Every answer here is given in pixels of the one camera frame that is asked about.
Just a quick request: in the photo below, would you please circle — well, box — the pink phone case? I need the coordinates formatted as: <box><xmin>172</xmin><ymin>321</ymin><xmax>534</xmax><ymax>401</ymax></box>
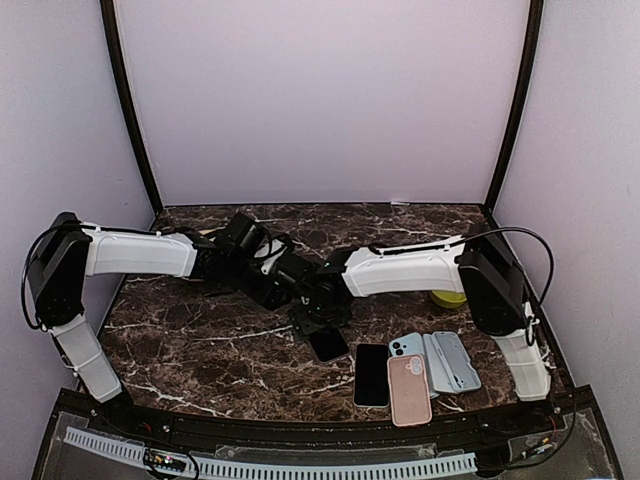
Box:
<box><xmin>387</xmin><ymin>354</ymin><xmax>433</xmax><ymax>428</ymax></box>

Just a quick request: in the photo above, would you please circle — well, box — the lime green bowl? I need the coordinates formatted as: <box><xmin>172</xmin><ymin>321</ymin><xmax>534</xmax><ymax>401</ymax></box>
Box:
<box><xmin>429</xmin><ymin>290</ymin><xmax>467</xmax><ymax>309</ymax></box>

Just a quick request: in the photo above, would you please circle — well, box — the black frame post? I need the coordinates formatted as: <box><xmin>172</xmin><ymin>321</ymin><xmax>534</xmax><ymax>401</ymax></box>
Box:
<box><xmin>99</xmin><ymin>0</ymin><xmax>164</xmax><ymax>215</ymax></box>
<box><xmin>483</xmin><ymin>0</ymin><xmax>544</xmax><ymax>217</ymax></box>

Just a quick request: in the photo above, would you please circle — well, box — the black right frame post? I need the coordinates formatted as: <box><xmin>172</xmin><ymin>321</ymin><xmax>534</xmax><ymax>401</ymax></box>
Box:
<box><xmin>483</xmin><ymin>0</ymin><xmax>544</xmax><ymax>217</ymax></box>

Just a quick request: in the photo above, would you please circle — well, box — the black phone light-blue edge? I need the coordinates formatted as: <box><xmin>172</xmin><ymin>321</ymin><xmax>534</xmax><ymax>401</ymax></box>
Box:
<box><xmin>354</xmin><ymin>343</ymin><xmax>389</xmax><ymax>408</ymax></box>

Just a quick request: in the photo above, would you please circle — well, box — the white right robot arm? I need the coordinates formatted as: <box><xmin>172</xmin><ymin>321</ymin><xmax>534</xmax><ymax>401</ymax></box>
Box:
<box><xmin>289</xmin><ymin>229</ymin><xmax>552</xmax><ymax>434</ymax></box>

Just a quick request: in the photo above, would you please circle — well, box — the black left frame post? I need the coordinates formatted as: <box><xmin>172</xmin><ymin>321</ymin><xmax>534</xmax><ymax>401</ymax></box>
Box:
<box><xmin>99</xmin><ymin>0</ymin><xmax>164</xmax><ymax>215</ymax></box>

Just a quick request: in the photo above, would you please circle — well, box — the white slotted cable duct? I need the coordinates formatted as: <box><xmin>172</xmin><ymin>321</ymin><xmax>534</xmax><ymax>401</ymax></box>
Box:
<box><xmin>63</xmin><ymin>427</ymin><xmax>477</xmax><ymax>479</ymax></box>

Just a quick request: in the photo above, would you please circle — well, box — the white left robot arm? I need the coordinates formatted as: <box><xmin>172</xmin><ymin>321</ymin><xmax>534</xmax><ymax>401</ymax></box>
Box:
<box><xmin>20</xmin><ymin>212</ymin><xmax>294</xmax><ymax>436</ymax></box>

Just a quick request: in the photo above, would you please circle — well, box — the purple-edged black phone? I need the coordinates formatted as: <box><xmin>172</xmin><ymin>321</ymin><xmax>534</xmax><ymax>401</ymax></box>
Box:
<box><xmin>308</xmin><ymin>328</ymin><xmax>349</xmax><ymax>364</ymax></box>

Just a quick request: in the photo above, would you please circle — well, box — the black front table rail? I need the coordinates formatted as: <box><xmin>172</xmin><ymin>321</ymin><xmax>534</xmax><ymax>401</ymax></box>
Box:
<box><xmin>54</xmin><ymin>384</ymin><xmax>596</xmax><ymax>454</ymax></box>

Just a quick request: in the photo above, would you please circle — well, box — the light blue phone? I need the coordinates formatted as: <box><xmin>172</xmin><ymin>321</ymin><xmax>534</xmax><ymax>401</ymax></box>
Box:
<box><xmin>389</xmin><ymin>332</ymin><xmax>426</xmax><ymax>357</ymax></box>

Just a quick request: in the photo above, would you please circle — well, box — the grey-blue phone case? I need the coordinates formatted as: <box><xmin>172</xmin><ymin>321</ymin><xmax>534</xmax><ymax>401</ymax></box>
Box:
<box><xmin>422</xmin><ymin>331</ymin><xmax>482</xmax><ymax>394</ymax></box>

